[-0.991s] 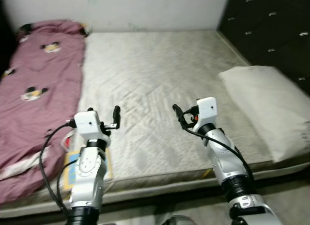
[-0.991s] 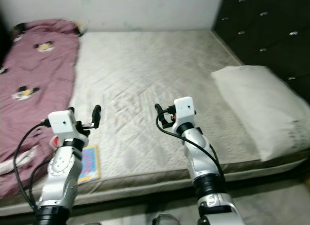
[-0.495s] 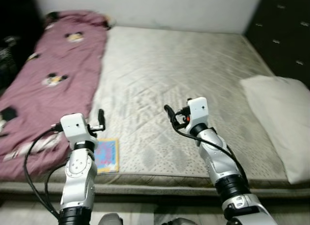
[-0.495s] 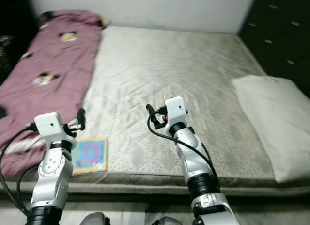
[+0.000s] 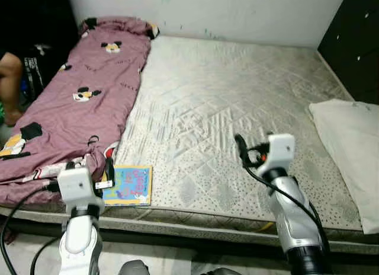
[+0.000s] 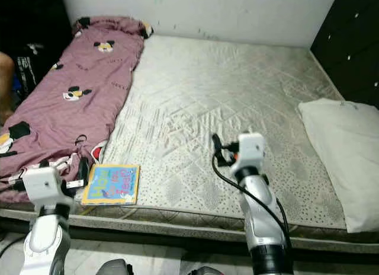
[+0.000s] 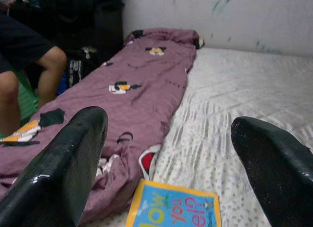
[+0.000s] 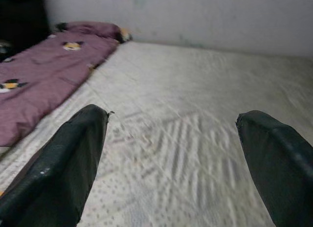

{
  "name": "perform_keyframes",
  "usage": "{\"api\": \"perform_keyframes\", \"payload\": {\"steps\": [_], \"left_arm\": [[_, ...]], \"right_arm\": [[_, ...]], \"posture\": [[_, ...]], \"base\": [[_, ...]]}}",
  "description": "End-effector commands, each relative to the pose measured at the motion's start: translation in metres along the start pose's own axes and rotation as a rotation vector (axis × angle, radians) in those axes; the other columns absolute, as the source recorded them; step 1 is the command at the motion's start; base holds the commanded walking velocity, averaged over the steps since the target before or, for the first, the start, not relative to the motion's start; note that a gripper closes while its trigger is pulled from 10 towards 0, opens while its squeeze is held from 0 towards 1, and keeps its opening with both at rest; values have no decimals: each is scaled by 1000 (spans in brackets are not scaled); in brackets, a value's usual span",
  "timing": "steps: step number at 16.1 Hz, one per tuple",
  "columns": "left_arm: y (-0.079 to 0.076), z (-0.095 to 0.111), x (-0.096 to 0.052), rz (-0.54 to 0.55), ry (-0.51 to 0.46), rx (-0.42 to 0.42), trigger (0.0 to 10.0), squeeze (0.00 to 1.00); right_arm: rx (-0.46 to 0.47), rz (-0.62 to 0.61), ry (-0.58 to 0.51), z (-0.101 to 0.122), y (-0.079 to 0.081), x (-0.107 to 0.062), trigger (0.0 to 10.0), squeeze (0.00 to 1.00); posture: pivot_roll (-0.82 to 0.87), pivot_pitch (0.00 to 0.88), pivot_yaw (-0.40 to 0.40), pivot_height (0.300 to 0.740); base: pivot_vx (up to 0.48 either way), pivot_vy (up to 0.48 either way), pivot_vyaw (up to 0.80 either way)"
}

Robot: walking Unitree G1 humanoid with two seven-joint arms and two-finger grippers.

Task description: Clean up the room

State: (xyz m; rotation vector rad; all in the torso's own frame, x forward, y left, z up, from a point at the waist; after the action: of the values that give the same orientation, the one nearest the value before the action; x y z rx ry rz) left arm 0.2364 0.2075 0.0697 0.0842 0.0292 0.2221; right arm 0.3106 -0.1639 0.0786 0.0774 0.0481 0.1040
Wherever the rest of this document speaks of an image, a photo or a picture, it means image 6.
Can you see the white pillow with grey lettering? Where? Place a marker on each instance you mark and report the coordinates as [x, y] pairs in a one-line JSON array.
[[343, 150]]

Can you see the black bag white print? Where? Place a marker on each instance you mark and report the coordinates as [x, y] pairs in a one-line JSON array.
[[26, 73]]

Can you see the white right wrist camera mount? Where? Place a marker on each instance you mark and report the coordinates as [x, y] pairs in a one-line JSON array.
[[249, 152]]

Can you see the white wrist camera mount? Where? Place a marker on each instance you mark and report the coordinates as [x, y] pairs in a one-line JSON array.
[[249, 152], [47, 186]]

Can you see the grey robot right leg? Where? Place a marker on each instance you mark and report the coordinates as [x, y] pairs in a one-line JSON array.
[[204, 271]]

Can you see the grey bed base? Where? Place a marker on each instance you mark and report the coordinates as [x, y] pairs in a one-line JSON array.
[[166, 227]]

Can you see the pink cartoon print blanket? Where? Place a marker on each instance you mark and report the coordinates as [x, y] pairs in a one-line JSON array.
[[77, 103]]

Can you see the grey quilted mattress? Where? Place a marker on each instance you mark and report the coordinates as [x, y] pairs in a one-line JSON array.
[[213, 109]]

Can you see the blue yellow children's book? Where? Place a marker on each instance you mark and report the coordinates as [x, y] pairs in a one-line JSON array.
[[112, 184]]

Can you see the grey robot leg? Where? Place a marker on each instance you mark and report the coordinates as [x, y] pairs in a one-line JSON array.
[[204, 271], [113, 267]]

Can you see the person in black clothes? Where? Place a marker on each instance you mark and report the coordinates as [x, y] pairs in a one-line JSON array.
[[7, 85]]

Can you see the black tufted headboard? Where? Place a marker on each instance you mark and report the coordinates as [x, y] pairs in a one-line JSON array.
[[346, 44]]

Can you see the grey robot left leg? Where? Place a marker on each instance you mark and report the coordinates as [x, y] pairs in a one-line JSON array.
[[113, 267]]

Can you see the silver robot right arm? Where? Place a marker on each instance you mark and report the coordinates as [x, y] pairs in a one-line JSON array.
[[266, 221]]

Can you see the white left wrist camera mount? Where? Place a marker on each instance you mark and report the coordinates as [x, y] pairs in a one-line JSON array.
[[47, 186]]

